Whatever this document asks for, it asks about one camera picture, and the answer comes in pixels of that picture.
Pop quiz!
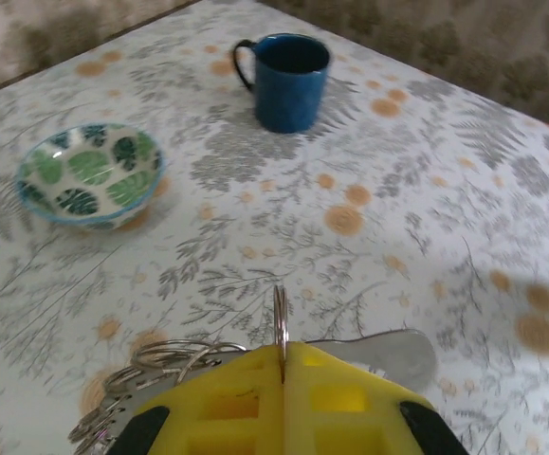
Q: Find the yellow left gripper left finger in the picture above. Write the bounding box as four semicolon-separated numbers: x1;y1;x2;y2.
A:
105;344;286;455

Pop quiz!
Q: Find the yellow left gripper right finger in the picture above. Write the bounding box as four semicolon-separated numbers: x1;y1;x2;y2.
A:
284;341;469;455

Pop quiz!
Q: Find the silver split key ring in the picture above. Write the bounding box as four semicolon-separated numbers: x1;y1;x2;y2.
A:
272;285;291;381

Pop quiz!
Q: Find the floral tablecloth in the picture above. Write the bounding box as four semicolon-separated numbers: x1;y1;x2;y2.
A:
0;0;549;455

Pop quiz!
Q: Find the leaf pattern bowl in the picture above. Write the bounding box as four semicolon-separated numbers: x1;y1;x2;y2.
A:
15;122;166;232

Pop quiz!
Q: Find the blue mug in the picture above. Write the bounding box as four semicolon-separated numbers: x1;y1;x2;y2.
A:
232;32;332;135

